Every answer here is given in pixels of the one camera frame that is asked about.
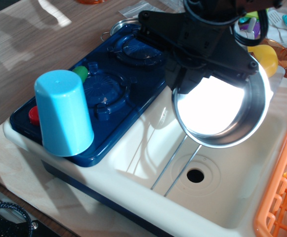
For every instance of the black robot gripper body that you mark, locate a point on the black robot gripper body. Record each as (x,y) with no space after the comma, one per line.
(197,44)

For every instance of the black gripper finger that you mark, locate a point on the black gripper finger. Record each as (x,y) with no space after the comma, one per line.
(181,76)

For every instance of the stainless steel frying pan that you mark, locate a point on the stainless steel frying pan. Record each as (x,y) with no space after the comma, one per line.
(219,112)

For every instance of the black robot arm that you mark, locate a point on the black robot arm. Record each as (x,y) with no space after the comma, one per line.
(228,12)

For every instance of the blue toy stove top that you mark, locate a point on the blue toy stove top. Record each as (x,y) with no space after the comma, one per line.
(124,77)

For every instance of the green stove knob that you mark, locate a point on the green stove knob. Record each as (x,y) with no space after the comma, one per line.
(82,72)

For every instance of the cream toy sink unit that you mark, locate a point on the cream toy sink unit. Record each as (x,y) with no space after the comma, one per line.
(218,195)

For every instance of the red stove knob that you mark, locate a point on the red stove knob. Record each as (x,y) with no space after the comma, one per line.
(34,116)

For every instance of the white grey toy faucet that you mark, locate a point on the white grey toy faucet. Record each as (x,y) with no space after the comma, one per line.
(249,33)

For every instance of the lime green plastic container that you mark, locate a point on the lime green plastic container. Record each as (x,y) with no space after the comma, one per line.
(252,15)

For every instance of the yellow plastic banana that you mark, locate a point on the yellow plastic banana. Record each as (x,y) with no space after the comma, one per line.
(266,56)

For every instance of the white toy spatula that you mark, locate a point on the white toy spatula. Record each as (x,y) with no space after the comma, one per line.
(277,27)

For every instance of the small steel pot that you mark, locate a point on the small steel pot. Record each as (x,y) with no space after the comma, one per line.
(117,26)

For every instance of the clear plastic bag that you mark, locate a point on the clear plastic bag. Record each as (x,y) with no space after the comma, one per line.
(133,10)

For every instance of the light blue plastic cup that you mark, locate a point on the light blue plastic cup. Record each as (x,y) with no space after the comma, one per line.
(66,128)

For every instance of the orange dish rack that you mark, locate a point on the orange dish rack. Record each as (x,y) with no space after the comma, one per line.
(271,217)

